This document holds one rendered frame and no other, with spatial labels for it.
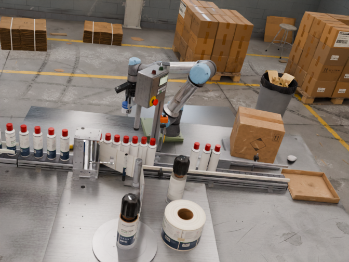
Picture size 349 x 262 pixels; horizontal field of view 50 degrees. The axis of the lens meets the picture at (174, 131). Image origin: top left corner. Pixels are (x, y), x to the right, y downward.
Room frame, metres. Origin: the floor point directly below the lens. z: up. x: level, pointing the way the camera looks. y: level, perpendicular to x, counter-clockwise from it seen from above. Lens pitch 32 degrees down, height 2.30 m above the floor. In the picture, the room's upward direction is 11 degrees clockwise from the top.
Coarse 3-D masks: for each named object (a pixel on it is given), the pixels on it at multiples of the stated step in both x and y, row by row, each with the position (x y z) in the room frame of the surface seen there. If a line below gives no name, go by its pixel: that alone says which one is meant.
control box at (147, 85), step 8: (144, 72) 1.83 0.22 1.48; (160, 72) 1.87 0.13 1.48; (168, 72) 1.92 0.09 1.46; (144, 80) 1.80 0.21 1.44; (152, 80) 1.79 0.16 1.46; (136, 88) 1.82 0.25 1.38; (144, 88) 1.80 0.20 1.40; (152, 88) 1.79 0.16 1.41; (136, 96) 1.82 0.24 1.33; (144, 96) 1.80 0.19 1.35; (152, 96) 1.80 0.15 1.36; (160, 96) 1.89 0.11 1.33; (144, 104) 1.79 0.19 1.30; (152, 104) 1.81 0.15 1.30
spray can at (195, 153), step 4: (196, 144) 1.84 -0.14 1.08; (192, 148) 1.85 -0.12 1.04; (196, 148) 1.83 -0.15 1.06; (192, 152) 1.83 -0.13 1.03; (196, 152) 1.82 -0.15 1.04; (192, 156) 1.83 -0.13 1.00; (196, 156) 1.83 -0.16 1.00; (192, 160) 1.82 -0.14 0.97; (196, 160) 1.83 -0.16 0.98; (192, 164) 1.82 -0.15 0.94; (196, 164) 1.85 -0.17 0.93; (192, 168) 1.82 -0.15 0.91
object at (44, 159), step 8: (32, 152) 1.72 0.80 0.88; (32, 160) 1.66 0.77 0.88; (40, 160) 1.67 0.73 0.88; (48, 160) 1.68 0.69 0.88; (56, 160) 1.70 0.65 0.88; (72, 160) 1.72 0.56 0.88; (208, 176) 1.82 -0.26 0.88; (216, 176) 1.84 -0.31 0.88; (224, 176) 1.85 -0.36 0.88; (272, 176) 1.95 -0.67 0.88; (280, 176) 1.96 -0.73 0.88
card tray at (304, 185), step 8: (288, 176) 2.05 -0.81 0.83; (296, 176) 2.06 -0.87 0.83; (304, 176) 2.08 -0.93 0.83; (312, 176) 2.10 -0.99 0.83; (320, 176) 2.12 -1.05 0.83; (288, 184) 1.96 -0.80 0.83; (296, 184) 1.98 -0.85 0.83; (304, 184) 1.99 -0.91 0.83; (312, 184) 2.01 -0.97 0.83; (320, 184) 2.03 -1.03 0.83; (328, 184) 2.02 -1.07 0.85; (296, 192) 1.89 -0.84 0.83; (304, 192) 1.91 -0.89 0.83; (312, 192) 1.92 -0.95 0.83; (320, 192) 1.94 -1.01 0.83; (328, 192) 1.95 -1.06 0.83; (336, 192) 1.92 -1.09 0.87; (304, 200) 1.83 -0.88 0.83; (312, 200) 1.84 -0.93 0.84; (320, 200) 1.85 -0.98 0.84; (328, 200) 1.86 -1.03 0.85; (336, 200) 1.86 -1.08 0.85
